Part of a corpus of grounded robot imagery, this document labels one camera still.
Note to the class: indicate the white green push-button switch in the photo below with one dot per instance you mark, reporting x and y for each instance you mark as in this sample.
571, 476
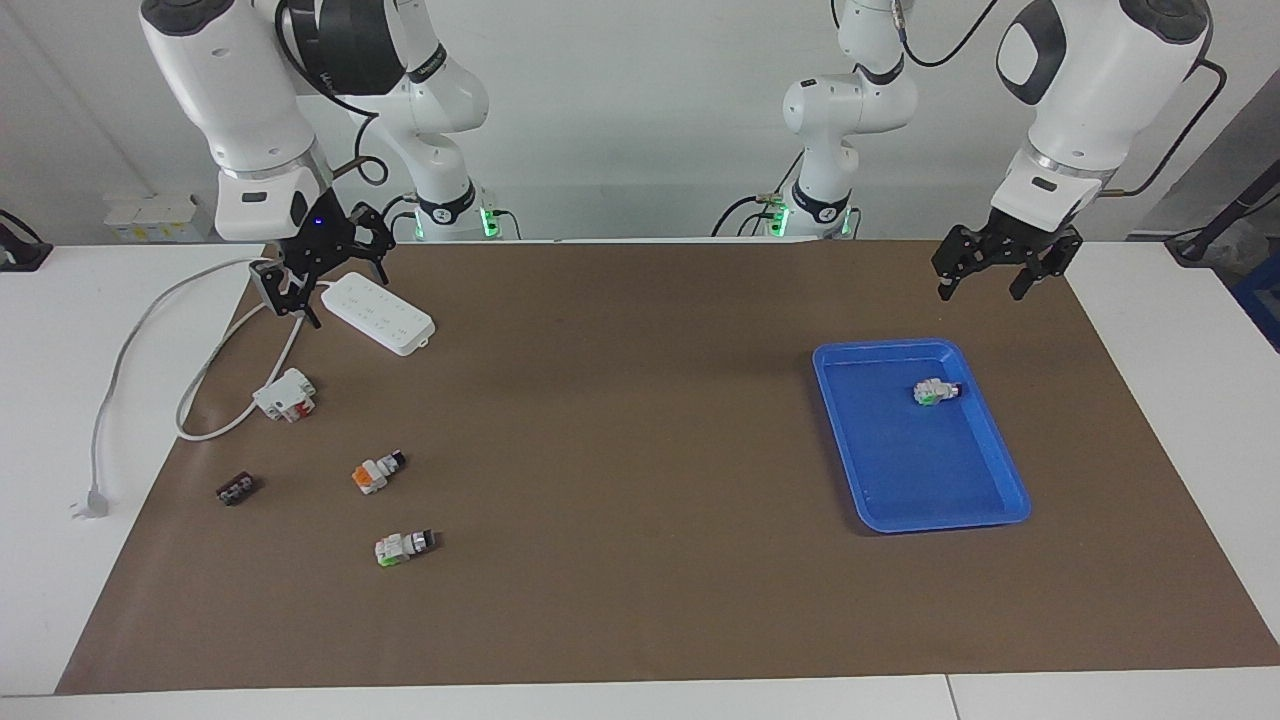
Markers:
934, 393
400, 549

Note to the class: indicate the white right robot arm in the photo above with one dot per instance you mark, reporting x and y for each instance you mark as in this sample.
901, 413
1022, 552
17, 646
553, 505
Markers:
240, 90

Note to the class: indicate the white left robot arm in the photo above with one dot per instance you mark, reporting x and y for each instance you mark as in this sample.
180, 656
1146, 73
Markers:
1090, 80

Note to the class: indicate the blue plastic tray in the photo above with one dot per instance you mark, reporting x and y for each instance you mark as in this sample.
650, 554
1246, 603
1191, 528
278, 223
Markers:
920, 470

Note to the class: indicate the white orange push-button switch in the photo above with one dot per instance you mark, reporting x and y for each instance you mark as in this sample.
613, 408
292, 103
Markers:
372, 475

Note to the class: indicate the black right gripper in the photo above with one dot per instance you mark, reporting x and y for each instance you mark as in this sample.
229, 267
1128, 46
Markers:
322, 248

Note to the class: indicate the white red circuit breaker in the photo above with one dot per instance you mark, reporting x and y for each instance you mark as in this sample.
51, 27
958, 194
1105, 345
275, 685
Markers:
282, 396

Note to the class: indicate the black clamp mount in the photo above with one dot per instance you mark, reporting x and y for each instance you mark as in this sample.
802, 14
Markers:
20, 250

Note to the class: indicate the brown paper table mat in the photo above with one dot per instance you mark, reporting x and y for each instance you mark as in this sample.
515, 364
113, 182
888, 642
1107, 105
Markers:
640, 500

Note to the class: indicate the white power strip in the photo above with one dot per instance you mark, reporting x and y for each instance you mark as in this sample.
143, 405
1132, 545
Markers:
385, 315

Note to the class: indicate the small black terminal block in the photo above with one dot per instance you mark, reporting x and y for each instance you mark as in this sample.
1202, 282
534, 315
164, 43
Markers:
236, 490

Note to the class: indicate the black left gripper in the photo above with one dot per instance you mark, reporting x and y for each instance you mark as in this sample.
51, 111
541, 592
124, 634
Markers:
1020, 240

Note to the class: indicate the stack of white boxes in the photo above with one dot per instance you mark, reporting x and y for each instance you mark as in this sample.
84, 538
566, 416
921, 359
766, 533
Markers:
155, 215

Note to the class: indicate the blue crate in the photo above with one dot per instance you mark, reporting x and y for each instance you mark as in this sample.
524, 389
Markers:
1262, 300

